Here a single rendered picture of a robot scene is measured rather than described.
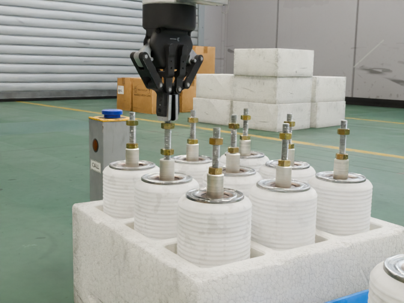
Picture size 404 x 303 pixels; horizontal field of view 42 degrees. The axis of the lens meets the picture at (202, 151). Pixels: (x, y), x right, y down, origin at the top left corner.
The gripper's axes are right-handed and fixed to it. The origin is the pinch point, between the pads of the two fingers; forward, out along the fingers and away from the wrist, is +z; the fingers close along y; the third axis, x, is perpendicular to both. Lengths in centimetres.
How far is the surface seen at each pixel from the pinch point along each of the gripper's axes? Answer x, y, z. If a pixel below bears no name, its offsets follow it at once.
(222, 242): 15.3, 5.8, 15.2
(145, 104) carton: -287, -266, 29
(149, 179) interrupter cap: -0.7, 2.7, 10.3
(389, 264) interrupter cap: 37.9, 11.8, 10.2
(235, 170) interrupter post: 4.3, -11.0, 10.1
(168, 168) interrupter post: 0.9, 0.6, 8.8
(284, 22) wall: -335, -560, -65
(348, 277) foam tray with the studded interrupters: 23.7, -12.1, 22.6
